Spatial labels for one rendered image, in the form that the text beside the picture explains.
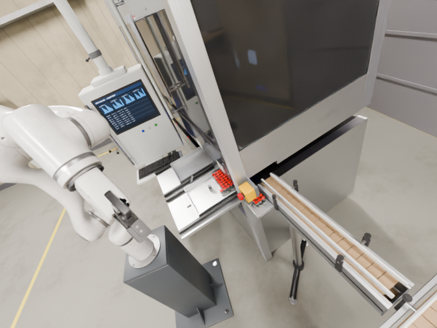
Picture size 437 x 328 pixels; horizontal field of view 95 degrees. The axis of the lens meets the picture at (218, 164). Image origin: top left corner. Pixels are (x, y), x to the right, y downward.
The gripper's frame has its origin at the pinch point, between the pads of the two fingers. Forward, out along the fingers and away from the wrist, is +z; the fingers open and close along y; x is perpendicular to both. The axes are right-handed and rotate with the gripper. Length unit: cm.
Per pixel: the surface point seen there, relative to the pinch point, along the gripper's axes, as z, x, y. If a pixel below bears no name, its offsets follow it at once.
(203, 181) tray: 11, 60, -73
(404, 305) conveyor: 72, 36, 10
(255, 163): 19, 65, -28
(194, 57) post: -28, 47, 2
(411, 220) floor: 147, 147, -24
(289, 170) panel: 39, 85, -32
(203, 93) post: -19, 47, -6
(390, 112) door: 111, 289, -29
